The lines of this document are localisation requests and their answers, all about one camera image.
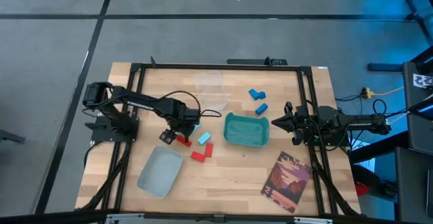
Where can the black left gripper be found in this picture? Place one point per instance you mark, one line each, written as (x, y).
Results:
(186, 117)

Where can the black side desk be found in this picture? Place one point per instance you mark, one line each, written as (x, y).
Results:
(416, 129)

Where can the black white marker tag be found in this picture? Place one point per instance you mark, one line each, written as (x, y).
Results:
(423, 81)

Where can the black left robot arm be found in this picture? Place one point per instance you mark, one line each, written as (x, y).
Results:
(142, 103)

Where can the clear plastic container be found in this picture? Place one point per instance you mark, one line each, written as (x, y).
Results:
(211, 88)

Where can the grey plastic tray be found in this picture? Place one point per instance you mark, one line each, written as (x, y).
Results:
(159, 171)

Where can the yellow power splitter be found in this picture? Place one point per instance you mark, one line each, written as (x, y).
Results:
(366, 92)

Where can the black furniture leg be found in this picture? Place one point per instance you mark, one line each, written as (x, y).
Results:
(10, 136)

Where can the black floor bar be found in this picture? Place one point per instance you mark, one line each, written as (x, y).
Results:
(385, 67)

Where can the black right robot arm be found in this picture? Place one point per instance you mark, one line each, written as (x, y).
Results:
(355, 120)

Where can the red round object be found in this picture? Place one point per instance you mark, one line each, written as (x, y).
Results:
(362, 188)

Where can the picture book with landscape cover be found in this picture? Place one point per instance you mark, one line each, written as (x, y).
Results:
(285, 183)

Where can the silver frame bracket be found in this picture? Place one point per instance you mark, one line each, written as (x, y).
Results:
(313, 220)
(125, 217)

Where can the teal plastic tray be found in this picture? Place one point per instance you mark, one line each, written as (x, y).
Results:
(245, 131)

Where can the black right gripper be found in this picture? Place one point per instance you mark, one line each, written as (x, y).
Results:
(302, 120)

